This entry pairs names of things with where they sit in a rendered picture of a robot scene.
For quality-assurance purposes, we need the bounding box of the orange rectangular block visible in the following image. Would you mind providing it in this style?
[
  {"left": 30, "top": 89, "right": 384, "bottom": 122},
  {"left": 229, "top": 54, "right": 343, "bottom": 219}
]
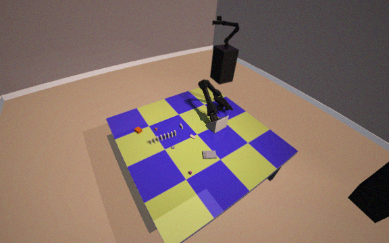
[{"left": 134, "top": 127, "right": 142, "bottom": 134}]

